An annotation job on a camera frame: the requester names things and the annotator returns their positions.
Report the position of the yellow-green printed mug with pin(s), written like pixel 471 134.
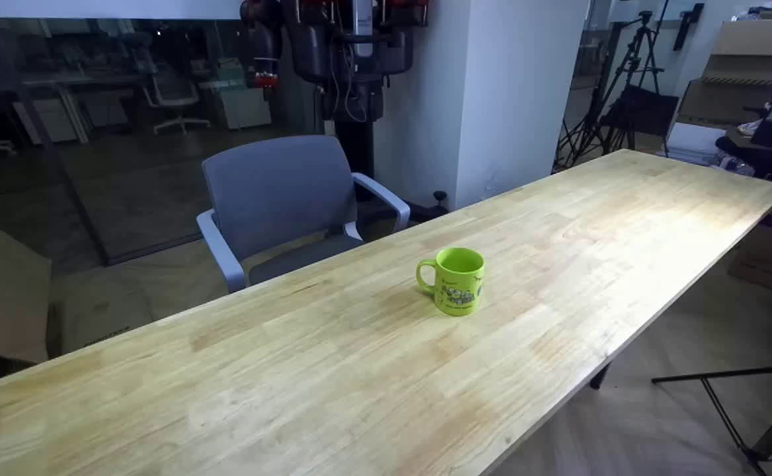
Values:
pixel 459 280

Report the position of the grey armchair with white arms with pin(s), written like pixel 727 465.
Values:
pixel 270 194

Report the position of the dark machine with red parts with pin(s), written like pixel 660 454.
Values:
pixel 349 52

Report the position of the white drawer cabinet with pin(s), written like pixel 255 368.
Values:
pixel 245 105

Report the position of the black table leg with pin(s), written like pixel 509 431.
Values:
pixel 598 375

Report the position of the white office swivel chair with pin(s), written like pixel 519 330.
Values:
pixel 175 92

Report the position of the brown cardboard box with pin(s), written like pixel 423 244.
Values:
pixel 4 292

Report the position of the black floor stand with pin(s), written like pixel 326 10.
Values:
pixel 738 431

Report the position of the black camera tripod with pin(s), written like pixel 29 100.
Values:
pixel 630 60

